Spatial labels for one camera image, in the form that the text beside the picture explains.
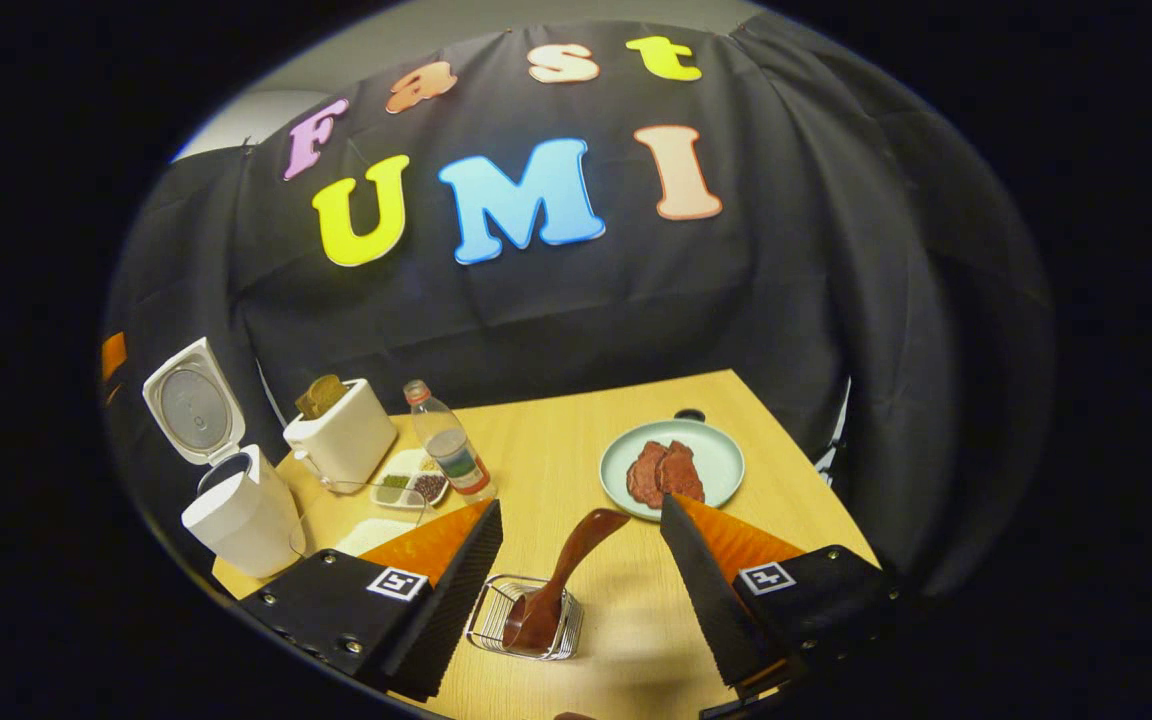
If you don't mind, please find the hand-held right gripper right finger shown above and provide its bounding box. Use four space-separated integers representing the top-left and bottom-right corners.
660 493 902 701

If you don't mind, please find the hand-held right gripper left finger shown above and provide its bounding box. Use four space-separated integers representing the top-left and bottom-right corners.
236 498 504 703

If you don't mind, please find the wire chopstick holder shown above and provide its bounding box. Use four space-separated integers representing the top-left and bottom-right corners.
465 574 586 663

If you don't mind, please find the brown wooden spoon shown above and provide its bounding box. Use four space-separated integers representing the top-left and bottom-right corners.
502 508 631 654

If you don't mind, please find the white rice cooker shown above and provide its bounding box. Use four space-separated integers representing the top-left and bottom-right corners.
143 337 308 580

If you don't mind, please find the red meat slice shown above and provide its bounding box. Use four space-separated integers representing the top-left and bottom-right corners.
625 441 670 510
658 440 706 505

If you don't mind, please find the pale green plate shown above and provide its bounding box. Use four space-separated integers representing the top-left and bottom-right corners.
599 418 746 524

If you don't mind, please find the clear plastic bottle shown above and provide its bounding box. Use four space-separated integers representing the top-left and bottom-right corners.
403 379 498 505

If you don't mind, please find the white toaster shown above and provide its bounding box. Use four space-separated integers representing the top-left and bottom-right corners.
283 378 400 495

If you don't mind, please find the white metal stand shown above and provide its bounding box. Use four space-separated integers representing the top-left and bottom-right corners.
814 378 853 487

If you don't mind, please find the brown bread slice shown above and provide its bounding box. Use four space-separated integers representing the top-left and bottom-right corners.
295 374 348 422

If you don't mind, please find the black backdrop cloth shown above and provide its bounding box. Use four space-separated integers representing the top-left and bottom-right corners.
101 15 1055 601

